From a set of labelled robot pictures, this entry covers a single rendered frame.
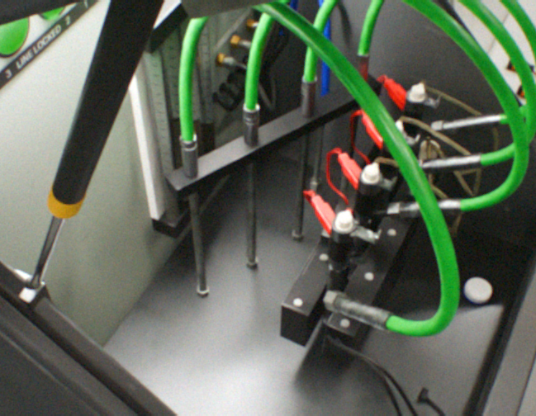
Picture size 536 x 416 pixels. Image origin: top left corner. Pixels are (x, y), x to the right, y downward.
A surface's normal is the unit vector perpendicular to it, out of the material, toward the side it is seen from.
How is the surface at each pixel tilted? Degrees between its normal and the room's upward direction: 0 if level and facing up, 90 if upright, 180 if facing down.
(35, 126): 90
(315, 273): 0
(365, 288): 0
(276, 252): 0
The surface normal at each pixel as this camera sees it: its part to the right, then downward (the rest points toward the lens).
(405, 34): -0.46, 0.69
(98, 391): 0.62, -0.22
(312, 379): 0.01, -0.62
